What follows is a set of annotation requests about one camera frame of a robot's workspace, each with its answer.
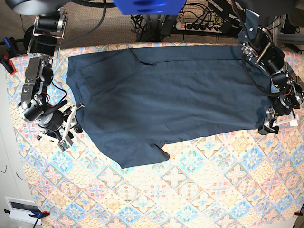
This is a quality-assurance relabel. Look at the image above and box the black round stool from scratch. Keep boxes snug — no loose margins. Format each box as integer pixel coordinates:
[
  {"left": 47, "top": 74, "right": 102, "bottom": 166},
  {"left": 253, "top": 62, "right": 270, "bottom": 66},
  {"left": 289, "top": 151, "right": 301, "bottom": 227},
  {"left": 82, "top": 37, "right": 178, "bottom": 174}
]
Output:
[{"left": 23, "top": 25, "right": 34, "bottom": 51}]

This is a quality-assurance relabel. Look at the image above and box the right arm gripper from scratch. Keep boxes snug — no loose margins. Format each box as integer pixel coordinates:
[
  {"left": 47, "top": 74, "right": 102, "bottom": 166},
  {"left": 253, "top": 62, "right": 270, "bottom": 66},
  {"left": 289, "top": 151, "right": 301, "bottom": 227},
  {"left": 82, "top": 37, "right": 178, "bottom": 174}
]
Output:
[{"left": 22, "top": 99, "right": 84, "bottom": 145}]

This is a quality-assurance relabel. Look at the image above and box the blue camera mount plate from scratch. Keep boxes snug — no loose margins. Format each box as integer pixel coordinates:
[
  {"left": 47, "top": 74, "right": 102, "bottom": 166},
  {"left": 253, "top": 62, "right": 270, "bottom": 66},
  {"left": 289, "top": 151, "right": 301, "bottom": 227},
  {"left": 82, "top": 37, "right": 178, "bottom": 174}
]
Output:
[{"left": 113, "top": 0, "right": 186, "bottom": 15}]

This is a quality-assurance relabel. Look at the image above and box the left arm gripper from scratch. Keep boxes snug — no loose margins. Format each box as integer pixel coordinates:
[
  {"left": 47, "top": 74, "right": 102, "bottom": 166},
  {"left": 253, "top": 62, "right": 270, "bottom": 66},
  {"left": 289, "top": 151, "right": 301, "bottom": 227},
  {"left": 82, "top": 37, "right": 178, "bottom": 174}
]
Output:
[{"left": 258, "top": 95, "right": 298, "bottom": 135}]

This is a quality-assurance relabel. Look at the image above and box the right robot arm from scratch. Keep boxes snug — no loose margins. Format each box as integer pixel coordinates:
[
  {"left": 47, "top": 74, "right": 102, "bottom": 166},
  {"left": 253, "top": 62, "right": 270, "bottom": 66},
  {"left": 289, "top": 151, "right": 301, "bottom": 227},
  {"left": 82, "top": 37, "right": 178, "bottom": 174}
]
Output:
[{"left": 18, "top": 7, "right": 84, "bottom": 151}]

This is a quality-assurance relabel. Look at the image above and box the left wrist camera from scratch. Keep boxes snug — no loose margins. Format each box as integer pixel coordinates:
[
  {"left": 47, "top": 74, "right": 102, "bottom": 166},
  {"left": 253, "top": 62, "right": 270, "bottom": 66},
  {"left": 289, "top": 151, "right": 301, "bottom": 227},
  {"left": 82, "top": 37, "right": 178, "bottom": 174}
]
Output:
[{"left": 289, "top": 119, "right": 298, "bottom": 127}]

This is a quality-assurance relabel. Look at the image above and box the patterned tablecloth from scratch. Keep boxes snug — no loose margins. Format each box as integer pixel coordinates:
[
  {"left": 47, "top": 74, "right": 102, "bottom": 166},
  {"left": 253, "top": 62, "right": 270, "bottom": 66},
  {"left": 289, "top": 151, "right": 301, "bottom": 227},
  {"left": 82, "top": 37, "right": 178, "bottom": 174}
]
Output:
[{"left": 5, "top": 55, "right": 304, "bottom": 228}]

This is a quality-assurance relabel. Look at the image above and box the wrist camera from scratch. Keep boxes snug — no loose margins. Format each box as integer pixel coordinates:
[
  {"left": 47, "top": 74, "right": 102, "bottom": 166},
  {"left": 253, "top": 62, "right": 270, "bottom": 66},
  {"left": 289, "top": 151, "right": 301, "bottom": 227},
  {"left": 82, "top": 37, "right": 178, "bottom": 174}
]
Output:
[
  {"left": 289, "top": 119, "right": 298, "bottom": 127},
  {"left": 58, "top": 138, "right": 73, "bottom": 152}
]

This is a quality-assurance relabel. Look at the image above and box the white power strip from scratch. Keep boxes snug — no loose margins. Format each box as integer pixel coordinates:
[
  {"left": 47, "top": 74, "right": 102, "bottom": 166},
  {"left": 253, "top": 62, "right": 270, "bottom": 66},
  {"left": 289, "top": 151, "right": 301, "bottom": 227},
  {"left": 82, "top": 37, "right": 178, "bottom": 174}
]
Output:
[{"left": 175, "top": 22, "right": 221, "bottom": 33}]

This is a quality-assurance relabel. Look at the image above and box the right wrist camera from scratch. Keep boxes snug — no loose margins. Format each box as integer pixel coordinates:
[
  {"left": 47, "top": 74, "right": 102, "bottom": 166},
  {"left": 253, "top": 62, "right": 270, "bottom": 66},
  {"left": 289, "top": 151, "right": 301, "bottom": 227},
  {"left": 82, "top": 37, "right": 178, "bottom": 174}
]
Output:
[{"left": 58, "top": 138, "right": 73, "bottom": 152}]

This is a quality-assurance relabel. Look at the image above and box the dark blue t-shirt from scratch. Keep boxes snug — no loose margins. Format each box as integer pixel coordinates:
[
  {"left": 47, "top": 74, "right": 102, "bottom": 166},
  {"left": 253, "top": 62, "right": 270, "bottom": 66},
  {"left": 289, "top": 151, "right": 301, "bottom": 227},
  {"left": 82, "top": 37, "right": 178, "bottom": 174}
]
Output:
[{"left": 66, "top": 46, "right": 272, "bottom": 168}]

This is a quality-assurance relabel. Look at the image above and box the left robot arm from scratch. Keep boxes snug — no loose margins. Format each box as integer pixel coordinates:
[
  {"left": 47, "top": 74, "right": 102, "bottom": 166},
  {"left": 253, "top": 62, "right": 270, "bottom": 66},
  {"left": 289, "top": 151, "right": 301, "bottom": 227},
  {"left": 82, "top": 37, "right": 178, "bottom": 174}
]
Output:
[{"left": 238, "top": 9, "right": 304, "bottom": 135}]

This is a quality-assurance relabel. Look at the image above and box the blue clamp lower left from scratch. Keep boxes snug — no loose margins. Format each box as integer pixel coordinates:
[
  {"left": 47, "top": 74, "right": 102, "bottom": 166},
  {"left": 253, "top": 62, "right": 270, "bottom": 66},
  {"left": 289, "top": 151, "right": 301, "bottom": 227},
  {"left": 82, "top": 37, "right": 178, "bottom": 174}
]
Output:
[{"left": 4, "top": 209, "right": 50, "bottom": 228}]

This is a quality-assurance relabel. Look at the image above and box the orange clamp lower right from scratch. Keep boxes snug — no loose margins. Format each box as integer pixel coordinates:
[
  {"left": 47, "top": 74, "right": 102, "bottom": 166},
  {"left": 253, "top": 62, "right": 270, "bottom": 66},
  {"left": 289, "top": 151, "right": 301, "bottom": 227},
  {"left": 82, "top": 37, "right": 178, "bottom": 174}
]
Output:
[{"left": 294, "top": 211, "right": 303, "bottom": 216}]

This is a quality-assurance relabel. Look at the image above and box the white floor vent box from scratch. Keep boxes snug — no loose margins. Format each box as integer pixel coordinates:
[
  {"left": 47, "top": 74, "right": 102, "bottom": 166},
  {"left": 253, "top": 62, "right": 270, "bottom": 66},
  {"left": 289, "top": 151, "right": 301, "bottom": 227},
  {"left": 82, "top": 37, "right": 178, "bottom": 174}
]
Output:
[{"left": 4, "top": 196, "right": 39, "bottom": 225}]

